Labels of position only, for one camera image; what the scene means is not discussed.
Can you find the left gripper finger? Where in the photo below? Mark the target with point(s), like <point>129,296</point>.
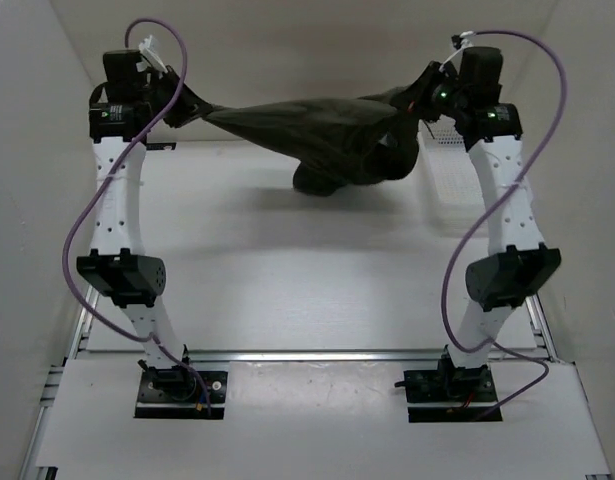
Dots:
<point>189,97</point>
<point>180,116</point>

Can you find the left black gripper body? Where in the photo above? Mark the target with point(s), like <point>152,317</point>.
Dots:
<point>161,88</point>

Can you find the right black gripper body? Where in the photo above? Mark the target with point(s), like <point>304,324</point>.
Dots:
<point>445,95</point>

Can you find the olive green shorts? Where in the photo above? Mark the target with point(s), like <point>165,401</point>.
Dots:
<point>338,142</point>

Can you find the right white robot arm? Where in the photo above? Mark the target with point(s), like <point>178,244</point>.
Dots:
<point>518,261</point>

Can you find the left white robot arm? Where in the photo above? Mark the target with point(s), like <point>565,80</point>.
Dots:
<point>121,113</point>

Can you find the white perforated plastic basket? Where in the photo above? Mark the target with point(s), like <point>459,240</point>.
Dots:
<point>451,174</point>

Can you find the aluminium frame rail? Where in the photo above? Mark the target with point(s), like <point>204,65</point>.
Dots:
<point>298,356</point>

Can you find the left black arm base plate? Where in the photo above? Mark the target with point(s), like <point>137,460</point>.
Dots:
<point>181,398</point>

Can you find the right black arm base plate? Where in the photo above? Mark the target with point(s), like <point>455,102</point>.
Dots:
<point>433,398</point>

